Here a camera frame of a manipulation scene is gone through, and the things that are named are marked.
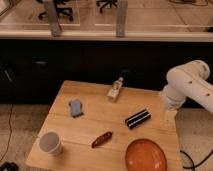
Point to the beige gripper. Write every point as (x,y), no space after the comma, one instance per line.
(169,116)

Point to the white ceramic cup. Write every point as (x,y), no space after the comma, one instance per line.
(50,143)

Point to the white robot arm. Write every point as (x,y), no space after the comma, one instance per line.
(188,80)

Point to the black white striped block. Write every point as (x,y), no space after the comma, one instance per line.
(137,119)

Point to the small clear bottle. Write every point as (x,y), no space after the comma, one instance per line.
(115,89)

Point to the red pocket knife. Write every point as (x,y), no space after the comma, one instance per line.
(101,139)

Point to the blue sponge block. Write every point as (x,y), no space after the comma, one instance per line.
(75,108)

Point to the black office chair right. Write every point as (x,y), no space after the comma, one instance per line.
(103,3)

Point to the black office chair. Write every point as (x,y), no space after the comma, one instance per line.
(62,9)
(103,3)

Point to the black office chair left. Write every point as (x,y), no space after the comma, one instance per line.
(62,9)

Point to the black object floor corner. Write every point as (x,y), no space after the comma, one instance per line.
(9,167)

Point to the grey metal post right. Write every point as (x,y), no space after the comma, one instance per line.
(121,18)

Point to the grey metal post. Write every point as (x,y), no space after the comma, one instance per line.
(52,17)
(121,18)

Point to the grey metal post left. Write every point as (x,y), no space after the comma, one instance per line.
(52,17)

